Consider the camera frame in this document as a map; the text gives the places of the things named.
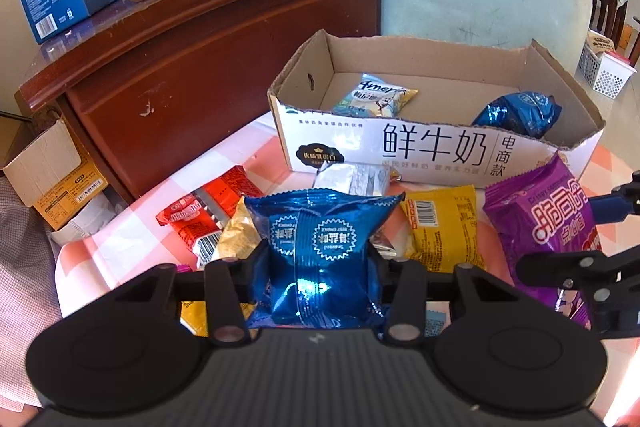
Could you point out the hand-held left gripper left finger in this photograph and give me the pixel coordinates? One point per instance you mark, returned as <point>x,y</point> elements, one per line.
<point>257,267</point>

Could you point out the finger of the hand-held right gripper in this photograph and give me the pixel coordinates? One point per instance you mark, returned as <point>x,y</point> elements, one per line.
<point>607,204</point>
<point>550,267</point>

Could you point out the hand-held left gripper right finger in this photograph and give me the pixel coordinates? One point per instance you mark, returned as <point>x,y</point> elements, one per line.
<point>378,269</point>

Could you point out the purple snack packet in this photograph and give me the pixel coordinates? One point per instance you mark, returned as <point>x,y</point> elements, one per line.
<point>540,217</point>

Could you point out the shiny blue snack packet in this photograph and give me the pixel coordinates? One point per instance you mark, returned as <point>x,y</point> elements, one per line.
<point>320,257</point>
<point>515,114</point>

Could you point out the red snack packet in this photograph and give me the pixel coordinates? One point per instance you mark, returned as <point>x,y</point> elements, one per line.
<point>200,217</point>

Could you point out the white printed cardboard box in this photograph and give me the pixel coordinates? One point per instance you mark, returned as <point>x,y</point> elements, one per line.
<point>350,142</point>

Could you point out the golden snack packet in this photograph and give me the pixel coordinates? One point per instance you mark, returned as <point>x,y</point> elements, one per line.
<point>237,234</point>

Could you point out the orange yellow snack packet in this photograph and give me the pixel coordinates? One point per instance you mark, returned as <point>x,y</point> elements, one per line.
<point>195,319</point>

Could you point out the silver snack packet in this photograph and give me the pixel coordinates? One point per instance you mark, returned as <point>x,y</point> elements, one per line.
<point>350,179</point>

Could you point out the white plastic basket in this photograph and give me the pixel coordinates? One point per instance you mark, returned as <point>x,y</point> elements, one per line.
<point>607,79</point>

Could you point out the orange white checked tablecloth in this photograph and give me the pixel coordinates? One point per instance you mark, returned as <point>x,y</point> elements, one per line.
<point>115,247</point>

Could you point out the brown packet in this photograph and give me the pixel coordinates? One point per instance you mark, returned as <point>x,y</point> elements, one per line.
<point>600,44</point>

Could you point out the pale blue white snack packet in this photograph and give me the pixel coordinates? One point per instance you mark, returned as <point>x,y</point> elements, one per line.
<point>375,99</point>

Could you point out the dark wooden chair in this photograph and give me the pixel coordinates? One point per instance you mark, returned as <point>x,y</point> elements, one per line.
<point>602,14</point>

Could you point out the dark wooden cabinet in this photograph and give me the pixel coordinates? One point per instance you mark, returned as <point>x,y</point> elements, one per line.
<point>200,57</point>

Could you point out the open orange cardboard box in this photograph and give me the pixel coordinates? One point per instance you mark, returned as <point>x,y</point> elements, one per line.
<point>40,162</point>

